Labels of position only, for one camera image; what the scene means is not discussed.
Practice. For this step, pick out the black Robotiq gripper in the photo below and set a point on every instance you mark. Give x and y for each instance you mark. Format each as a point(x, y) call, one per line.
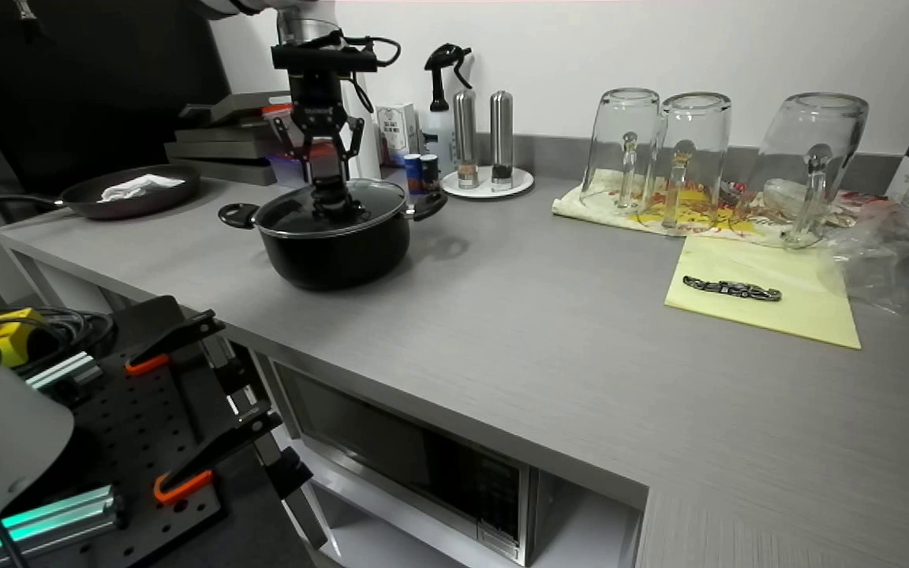
point(320, 91)

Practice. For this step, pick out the glass lid with black knob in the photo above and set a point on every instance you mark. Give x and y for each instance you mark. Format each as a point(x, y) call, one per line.
point(371, 205)

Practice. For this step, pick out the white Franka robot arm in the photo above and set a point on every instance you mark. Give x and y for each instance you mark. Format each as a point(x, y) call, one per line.
point(298, 13)

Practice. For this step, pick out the black cooking pot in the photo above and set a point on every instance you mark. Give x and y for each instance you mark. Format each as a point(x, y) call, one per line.
point(331, 256)

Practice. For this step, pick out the white cardboard box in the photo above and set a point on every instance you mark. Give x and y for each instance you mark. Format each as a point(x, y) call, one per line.
point(402, 128)

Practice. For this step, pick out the small blue spice jar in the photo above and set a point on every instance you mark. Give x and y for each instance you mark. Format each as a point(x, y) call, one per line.
point(411, 175)

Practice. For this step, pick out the small dark spice jar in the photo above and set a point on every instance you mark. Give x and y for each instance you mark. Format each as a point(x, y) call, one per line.
point(429, 171)

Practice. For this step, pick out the clear spray bottle black trigger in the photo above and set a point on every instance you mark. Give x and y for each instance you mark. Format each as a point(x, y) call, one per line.
point(442, 106)

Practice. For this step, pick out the steel pepper grinder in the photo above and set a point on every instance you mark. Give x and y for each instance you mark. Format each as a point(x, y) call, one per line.
point(503, 129)
point(466, 137)

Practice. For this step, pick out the small white plate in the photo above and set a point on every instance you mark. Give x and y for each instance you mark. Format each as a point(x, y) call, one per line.
point(511, 187)

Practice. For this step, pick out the black frying pan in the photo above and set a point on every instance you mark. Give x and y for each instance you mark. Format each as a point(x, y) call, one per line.
point(127, 191)

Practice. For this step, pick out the black clamp with orange trigger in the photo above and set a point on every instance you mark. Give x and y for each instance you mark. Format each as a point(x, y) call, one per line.
point(213, 462)
point(175, 345)

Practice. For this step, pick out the yellow patterned dish cloth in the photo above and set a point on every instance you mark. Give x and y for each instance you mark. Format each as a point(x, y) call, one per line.
point(581, 209)

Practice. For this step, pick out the clear glass beer mug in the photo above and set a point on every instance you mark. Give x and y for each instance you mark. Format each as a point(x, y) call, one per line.
point(622, 145)
point(697, 158)
point(812, 163)

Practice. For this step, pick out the built-in steel microwave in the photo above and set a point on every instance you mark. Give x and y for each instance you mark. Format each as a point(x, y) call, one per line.
point(424, 473)

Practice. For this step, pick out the black perforated board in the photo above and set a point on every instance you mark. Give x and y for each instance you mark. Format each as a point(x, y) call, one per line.
point(127, 441)

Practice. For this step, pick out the yellow plastic tool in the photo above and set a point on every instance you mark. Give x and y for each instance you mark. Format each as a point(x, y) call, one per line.
point(13, 335)

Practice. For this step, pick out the black pen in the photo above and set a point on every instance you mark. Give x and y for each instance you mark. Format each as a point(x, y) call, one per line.
point(733, 287)

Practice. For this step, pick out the gray round shade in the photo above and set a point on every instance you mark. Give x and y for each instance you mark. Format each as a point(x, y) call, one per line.
point(1, 436)

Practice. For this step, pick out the aluminium extrusion bar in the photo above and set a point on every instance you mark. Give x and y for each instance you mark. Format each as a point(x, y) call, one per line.
point(46, 518)

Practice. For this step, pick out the yellow notepad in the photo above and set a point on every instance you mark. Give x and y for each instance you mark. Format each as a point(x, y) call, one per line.
point(782, 317)

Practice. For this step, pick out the clear plastic bag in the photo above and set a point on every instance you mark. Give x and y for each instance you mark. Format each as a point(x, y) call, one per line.
point(883, 270)

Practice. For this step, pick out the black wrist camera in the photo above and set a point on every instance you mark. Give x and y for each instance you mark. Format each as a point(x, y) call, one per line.
point(323, 55)

